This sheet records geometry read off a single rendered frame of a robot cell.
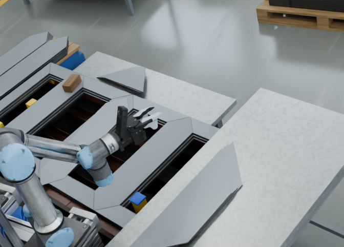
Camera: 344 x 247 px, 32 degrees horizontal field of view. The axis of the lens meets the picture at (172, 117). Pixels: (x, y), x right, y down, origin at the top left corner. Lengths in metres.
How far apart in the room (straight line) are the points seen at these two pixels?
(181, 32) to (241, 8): 0.60
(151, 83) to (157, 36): 1.90
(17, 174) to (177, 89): 1.70
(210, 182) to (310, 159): 0.44
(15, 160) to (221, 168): 0.93
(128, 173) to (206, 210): 0.69
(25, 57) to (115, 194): 1.60
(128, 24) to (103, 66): 1.91
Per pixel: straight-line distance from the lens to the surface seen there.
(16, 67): 4.14
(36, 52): 4.22
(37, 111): 3.65
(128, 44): 5.56
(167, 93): 3.58
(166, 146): 3.07
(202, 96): 3.48
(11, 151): 2.06
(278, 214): 2.40
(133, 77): 3.72
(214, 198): 2.46
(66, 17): 6.36
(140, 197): 2.82
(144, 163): 3.02
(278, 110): 2.83
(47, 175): 3.19
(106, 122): 3.35
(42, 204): 2.24
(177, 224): 2.41
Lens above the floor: 2.90
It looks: 39 degrees down
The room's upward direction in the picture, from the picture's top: 17 degrees counter-clockwise
